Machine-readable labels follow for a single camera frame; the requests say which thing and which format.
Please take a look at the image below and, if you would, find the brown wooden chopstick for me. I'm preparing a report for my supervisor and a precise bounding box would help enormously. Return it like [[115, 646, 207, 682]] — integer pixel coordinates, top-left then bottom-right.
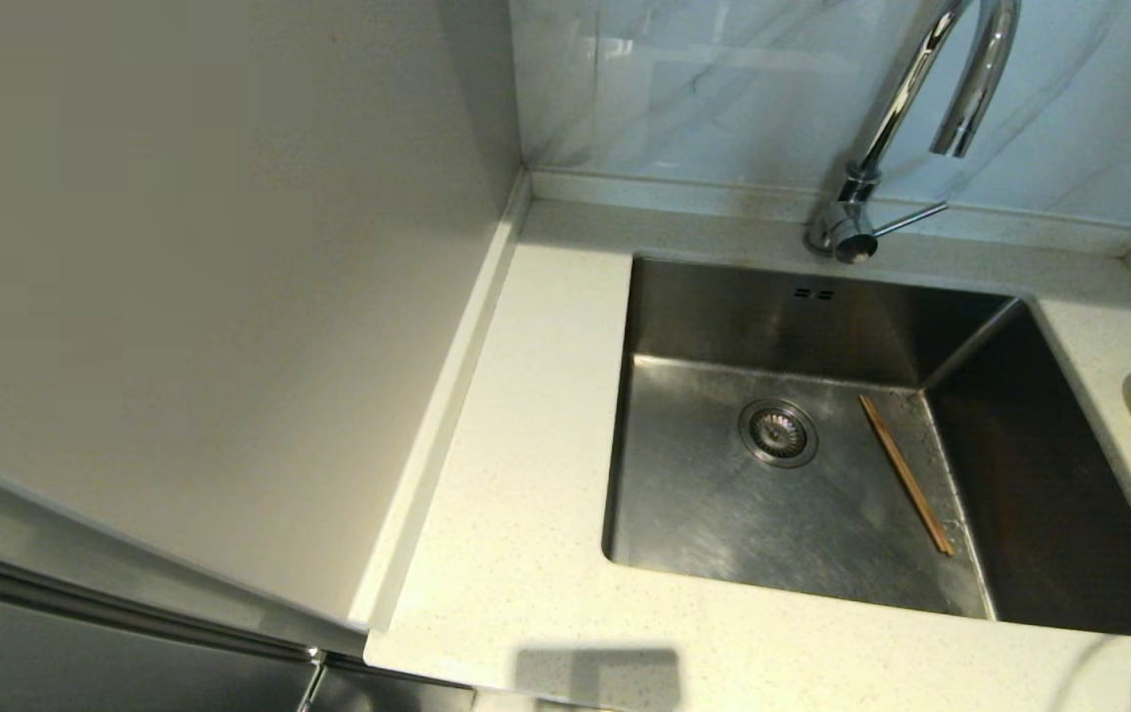
[[859, 394, 956, 557], [857, 394, 952, 557]]

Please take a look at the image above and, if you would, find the thin chrome faucet lever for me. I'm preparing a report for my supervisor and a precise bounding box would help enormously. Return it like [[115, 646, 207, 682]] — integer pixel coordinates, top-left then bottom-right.
[[872, 201, 949, 238]]

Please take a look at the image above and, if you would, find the stainless steel sink basin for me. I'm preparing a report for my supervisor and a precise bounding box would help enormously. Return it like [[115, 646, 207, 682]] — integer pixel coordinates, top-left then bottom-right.
[[601, 253, 1131, 640]]

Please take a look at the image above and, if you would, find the round metal drain strainer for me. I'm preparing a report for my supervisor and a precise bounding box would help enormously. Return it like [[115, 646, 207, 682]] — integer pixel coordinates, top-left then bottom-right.
[[739, 398, 821, 469]]

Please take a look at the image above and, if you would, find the beige tall cabinet side panel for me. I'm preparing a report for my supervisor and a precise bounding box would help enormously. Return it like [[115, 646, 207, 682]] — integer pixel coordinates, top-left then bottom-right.
[[0, 0, 532, 654]]

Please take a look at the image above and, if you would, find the chrome gooseneck faucet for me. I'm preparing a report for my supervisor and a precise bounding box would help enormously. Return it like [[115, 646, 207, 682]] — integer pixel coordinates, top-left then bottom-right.
[[803, 0, 1021, 266]]

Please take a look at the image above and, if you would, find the grey cabinet door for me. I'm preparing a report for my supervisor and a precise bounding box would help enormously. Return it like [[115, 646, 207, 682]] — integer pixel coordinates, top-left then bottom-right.
[[0, 542, 319, 712]]

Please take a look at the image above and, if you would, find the chrome cabinet handle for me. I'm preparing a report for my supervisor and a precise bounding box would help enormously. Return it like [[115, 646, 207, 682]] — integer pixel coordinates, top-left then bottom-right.
[[295, 645, 329, 712]]

